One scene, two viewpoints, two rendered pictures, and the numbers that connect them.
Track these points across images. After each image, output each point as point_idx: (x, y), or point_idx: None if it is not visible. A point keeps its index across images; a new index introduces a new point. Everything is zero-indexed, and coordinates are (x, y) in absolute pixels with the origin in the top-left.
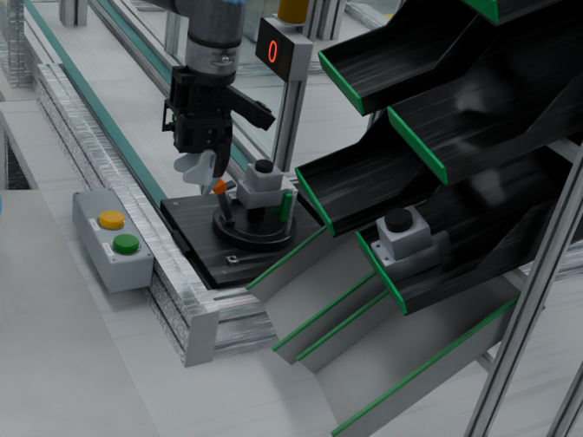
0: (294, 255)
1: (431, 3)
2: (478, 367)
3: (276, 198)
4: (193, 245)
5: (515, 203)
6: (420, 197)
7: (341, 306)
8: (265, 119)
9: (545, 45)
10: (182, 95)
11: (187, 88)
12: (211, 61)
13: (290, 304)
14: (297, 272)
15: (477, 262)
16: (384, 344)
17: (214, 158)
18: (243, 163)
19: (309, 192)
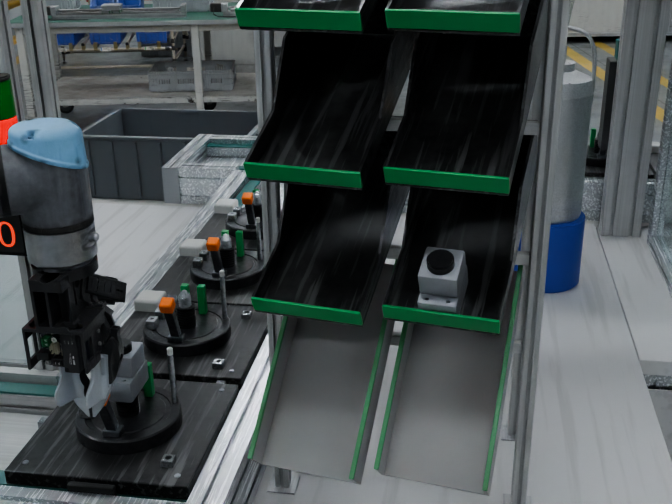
0: (269, 392)
1: (290, 75)
2: (381, 401)
3: (145, 373)
4: (111, 479)
5: (452, 208)
6: (387, 248)
7: (373, 393)
8: (121, 289)
9: (426, 63)
10: (54, 307)
11: (56, 296)
12: (83, 246)
13: (296, 440)
14: (273, 409)
15: (490, 262)
16: (424, 398)
17: (105, 360)
18: (2, 387)
19: (299, 305)
